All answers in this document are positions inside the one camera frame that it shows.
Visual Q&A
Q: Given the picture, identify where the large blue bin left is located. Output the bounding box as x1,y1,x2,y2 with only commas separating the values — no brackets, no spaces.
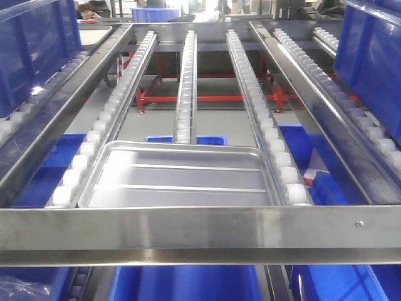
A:
1,1,81,117

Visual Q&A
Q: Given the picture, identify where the right white roller track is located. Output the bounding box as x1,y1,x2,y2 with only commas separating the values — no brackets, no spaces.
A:
226,29,313,206

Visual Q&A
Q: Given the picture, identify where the far right roller track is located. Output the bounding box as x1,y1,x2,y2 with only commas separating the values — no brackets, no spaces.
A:
273,28,400,176

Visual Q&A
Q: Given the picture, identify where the silver ribbed metal tray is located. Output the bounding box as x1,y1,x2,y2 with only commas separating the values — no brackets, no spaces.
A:
78,141,281,208

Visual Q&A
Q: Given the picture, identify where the blue bin lower left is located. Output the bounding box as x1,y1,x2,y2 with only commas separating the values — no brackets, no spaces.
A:
1,267,72,300

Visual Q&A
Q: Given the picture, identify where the white roller track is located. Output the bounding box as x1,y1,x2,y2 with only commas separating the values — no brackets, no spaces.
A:
173,30,197,144
226,29,313,206
45,30,157,209

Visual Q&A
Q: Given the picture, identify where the seated person in background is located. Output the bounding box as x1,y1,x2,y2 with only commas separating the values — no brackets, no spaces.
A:
76,3,101,19

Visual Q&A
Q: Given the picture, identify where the red steel floor frame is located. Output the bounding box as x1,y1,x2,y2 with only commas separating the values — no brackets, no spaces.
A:
117,51,361,114

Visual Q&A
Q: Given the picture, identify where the blue bin lower right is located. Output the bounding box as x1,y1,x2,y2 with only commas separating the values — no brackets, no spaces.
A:
289,265,388,300

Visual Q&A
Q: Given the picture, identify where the middle white roller track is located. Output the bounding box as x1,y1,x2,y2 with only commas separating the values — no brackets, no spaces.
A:
173,30,197,144

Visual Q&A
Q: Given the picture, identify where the steel flow rack frame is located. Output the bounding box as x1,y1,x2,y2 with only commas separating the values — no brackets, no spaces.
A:
1,22,400,267

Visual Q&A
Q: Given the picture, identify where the far left roller track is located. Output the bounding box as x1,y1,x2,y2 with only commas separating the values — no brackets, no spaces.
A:
1,51,89,146

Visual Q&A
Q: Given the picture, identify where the large blue bin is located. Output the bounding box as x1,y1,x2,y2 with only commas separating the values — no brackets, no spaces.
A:
335,1,400,141
1,1,81,117

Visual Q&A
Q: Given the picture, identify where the left white roller track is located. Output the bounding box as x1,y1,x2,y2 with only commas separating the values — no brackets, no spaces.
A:
45,30,157,209

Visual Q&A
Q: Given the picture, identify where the grey plastic tray far left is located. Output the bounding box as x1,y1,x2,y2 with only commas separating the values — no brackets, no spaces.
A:
79,25,113,50

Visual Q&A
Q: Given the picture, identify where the large blue bin right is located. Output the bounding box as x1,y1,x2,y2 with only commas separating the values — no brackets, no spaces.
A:
335,1,400,141

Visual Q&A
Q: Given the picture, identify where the far blue crate background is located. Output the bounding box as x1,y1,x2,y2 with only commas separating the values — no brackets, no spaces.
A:
131,8,180,23

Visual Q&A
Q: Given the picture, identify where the blue bin below centre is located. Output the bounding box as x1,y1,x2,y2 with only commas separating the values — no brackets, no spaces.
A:
107,265,261,300

